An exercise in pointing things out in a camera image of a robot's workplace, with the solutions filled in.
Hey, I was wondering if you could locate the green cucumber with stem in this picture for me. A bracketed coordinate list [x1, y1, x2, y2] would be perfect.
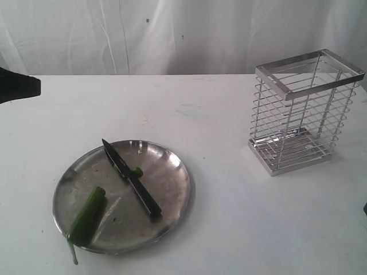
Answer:
[67, 186, 106, 265]

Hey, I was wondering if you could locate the black handled serrated knife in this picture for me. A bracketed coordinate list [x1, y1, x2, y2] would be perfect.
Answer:
[102, 139, 162, 222]

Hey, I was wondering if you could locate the white backdrop curtain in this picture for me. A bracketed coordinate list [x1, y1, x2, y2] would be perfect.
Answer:
[1, 1, 366, 75]

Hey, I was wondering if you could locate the round steel plate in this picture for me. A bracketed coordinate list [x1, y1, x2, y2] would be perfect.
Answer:
[53, 140, 195, 254]

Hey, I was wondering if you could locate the wire mesh utensil holder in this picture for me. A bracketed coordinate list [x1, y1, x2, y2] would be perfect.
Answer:
[248, 49, 365, 176]

